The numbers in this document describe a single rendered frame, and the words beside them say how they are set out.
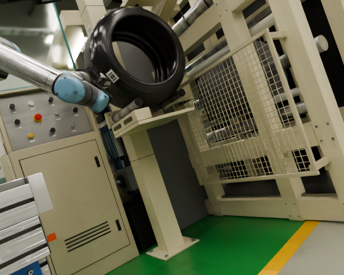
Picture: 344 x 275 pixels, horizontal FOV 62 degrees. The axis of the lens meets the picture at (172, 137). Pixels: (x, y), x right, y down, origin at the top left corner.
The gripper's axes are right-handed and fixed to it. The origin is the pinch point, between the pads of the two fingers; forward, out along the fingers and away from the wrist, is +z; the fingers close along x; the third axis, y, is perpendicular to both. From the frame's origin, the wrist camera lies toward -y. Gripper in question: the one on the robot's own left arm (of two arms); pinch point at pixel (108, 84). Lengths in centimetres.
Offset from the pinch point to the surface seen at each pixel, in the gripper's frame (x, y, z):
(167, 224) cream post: 45, -77, 39
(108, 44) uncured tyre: -7.9, 19.1, 15.0
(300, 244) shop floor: -18, -114, 11
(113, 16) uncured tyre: -17.4, 30.3, 23.3
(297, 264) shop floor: -15, -110, -7
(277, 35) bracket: -70, -32, 27
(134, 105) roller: 3.1, -11.5, 16.8
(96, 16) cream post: -3, 55, 58
